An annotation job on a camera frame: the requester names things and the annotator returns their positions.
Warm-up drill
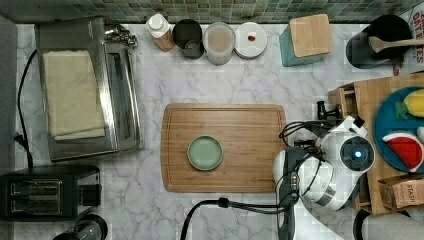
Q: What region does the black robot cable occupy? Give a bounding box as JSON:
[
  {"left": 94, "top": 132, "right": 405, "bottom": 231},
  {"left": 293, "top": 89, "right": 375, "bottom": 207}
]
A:
[{"left": 179, "top": 120, "right": 334, "bottom": 240}]

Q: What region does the black power cord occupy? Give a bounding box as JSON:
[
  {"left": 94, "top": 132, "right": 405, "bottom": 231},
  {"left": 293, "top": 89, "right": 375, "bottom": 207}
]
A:
[{"left": 13, "top": 49, "right": 38, "bottom": 169}]

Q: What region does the black drawer handle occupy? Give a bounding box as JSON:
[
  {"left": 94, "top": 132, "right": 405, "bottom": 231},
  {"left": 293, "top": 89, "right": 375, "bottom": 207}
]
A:
[{"left": 317, "top": 101, "right": 342, "bottom": 120}]

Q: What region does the dark grey cup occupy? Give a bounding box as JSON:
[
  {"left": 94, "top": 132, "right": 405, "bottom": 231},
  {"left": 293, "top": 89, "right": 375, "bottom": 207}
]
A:
[{"left": 172, "top": 19, "right": 204, "bottom": 59}]

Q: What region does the black utensil holder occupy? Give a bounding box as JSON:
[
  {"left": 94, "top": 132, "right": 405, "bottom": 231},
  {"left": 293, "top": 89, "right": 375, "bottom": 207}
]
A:
[{"left": 345, "top": 14, "right": 412, "bottom": 69}]

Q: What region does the blue plate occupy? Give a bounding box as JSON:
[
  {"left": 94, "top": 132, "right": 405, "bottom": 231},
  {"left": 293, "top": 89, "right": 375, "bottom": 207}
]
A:
[{"left": 373, "top": 86, "right": 424, "bottom": 173}]

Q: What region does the wooden cutting board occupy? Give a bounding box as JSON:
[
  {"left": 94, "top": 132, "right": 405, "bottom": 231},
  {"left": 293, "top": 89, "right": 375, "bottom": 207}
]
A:
[{"left": 161, "top": 103, "right": 286, "bottom": 193}]

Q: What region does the oats box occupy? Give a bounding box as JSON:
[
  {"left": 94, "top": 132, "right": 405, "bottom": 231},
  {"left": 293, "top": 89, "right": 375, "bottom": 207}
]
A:
[{"left": 393, "top": 3, "right": 424, "bottom": 76}]

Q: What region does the black toaster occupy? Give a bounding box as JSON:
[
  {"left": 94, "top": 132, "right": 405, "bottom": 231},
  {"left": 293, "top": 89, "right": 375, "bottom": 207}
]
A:
[{"left": 1, "top": 165, "right": 102, "bottom": 222}]

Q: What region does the folded green towel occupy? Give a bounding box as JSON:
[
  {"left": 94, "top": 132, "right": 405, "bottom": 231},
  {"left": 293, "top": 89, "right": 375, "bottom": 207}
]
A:
[{"left": 43, "top": 51, "right": 105, "bottom": 141}]

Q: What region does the stainless toaster oven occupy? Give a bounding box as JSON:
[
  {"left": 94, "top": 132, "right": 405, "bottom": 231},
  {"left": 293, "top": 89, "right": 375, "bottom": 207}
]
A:
[{"left": 35, "top": 17, "right": 142, "bottom": 162}]

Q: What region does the yellow toy lemon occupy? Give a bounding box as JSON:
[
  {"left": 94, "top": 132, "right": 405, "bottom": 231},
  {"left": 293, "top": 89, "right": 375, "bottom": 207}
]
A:
[{"left": 395, "top": 89, "right": 424, "bottom": 120}]

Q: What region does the white lidded small container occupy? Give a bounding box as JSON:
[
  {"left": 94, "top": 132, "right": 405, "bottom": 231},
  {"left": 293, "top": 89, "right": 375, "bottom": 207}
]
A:
[{"left": 235, "top": 22, "right": 268, "bottom": 59}]

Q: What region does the teal canister with wooden lid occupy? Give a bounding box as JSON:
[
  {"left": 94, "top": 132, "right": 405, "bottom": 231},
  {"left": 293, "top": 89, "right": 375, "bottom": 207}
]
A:
[{"left": 279, "top": 14, "right": 334, "bottom": 67}]

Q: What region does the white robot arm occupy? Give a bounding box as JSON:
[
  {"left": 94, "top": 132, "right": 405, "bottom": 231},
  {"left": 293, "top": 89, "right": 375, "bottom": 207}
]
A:
[{"left": 273, "top": 116, "right": 375, "bottom": 240}]

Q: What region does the red toy watermelon slice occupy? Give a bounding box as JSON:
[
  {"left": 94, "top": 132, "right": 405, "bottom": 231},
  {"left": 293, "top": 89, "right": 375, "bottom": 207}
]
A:
[{"left": 382, "top": 132, "right": 424, "bottom": 172}]

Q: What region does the wooden drawer box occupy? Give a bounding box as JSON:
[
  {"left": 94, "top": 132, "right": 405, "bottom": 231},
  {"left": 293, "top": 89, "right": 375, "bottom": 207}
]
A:
[{"left": 328, "top": 73, "right": 424, "bottom": 215}]

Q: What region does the black round appliance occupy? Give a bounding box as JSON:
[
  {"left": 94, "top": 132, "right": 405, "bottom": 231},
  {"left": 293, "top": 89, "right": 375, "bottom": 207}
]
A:
[{"left": 53, "top": 214, "right": 108, "bottom": 240}]

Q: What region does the green ceramic bowl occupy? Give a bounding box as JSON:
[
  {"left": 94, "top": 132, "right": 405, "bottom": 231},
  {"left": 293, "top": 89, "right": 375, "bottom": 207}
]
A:
[{"left": 187, "top": 135, "right": 223, "bottom": 171}]

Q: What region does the stash tea box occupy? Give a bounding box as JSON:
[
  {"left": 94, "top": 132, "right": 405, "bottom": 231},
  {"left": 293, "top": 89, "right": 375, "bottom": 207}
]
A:
[{"left": 378, "top": 174, "right": 424, "bottom": 210}]

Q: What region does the white-capped spice bottle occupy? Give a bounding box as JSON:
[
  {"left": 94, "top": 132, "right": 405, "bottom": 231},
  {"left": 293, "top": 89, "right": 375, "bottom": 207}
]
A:
[{"left": 146, "top": 14, "right": 175, "bottom": 52}]

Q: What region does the wooden spoon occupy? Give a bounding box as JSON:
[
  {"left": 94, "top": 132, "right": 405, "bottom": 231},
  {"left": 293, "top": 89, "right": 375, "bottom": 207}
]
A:
[{"left": 369, "top": 36, "right": 424, "bottom": 53}]

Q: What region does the clear jar with cereal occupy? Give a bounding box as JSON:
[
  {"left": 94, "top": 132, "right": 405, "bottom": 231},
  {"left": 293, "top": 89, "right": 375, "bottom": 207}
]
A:
[{"left": 203, "top": 22, "right": 235, "bottom": 65}]

